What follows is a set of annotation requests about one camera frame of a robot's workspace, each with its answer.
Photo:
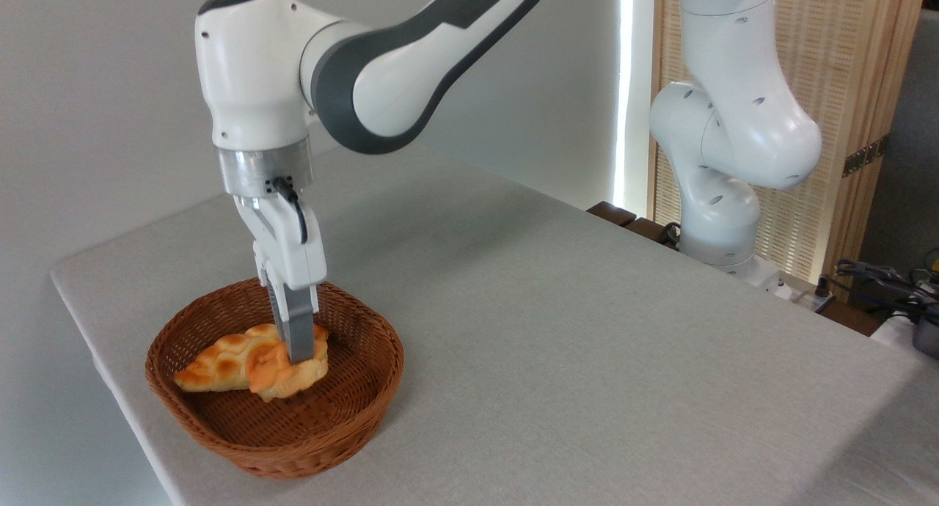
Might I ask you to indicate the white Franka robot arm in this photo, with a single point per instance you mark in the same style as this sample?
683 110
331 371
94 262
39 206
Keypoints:
249 88

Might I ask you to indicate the white power strip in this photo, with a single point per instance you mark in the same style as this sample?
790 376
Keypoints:
807 295

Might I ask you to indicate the dark brown wooden block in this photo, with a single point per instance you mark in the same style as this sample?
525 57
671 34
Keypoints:
611 213
649 231

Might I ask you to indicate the long braided bread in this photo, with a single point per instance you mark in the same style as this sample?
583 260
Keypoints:
220 359

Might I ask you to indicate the grey tablecloth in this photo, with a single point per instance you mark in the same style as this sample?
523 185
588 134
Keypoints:
587 359

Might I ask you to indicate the round orange bread bun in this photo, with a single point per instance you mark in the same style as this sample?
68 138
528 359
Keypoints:
282 378

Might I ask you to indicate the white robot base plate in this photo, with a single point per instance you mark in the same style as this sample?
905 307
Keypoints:
763 273

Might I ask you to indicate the brown wicker basket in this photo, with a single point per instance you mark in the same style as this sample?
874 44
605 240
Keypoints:
220 425

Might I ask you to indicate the black metal screen hinge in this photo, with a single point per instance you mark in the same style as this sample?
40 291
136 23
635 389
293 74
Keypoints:
866 156

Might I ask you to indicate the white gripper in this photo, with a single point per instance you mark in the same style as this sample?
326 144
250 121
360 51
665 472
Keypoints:
290 249

